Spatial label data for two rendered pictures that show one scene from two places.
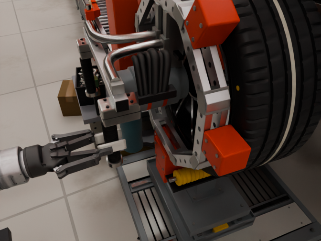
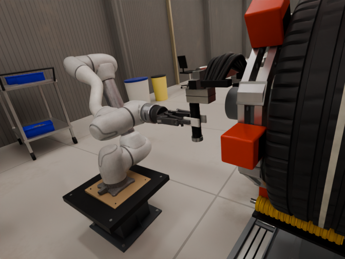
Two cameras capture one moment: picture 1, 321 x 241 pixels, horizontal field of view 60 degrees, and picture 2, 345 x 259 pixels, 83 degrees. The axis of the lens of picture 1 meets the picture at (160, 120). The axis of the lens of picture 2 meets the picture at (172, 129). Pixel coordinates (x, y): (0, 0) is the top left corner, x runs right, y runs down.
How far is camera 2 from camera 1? 54 cm
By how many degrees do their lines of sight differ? 58
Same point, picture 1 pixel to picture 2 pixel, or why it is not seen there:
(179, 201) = (275, 250)
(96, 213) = (223, 218)
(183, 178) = (261, 204)
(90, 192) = (231, 204)
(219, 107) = (251, 100)
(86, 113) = not seen: hidden behind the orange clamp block
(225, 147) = (232, 132)
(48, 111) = not seen: hidden behind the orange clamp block
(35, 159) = (156, 110)
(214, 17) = (254, 8)
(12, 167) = (147, 108)
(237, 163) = (238, 154)
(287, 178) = not seen: outside the picture
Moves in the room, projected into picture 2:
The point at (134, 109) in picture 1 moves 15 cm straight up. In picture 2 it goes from (204, 93) to (200, 42)
